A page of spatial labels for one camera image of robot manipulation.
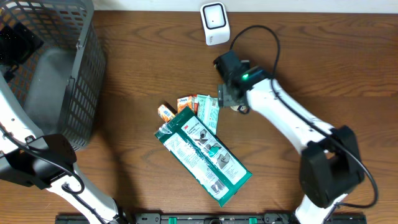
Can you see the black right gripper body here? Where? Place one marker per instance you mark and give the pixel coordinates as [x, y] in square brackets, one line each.
[224, 93]

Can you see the green lid seasoning jar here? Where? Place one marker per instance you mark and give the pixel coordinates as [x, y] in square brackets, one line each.
[240, 108]

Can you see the white toilet wipes pack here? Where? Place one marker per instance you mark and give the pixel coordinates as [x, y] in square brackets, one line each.
[208, 111]

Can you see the red snack packet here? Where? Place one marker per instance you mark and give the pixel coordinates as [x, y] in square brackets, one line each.
[195, 103]

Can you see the orange white tissue pack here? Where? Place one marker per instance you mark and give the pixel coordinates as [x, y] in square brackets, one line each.
[185, 102]

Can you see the green 3M package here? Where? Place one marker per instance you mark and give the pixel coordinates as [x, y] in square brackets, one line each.
[204, 155]

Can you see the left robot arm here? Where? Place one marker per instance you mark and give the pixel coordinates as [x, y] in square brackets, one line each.
[50, 162]

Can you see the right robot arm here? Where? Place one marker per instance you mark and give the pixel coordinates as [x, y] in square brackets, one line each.
[329, 157]

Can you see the white barcode scanner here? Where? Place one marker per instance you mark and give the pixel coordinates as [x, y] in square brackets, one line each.
[215, 23]

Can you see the grey plastic mesh basket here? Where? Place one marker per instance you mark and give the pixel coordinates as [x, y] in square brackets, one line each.
[52, 69]

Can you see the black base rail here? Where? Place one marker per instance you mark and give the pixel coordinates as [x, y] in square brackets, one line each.
[268, 218]

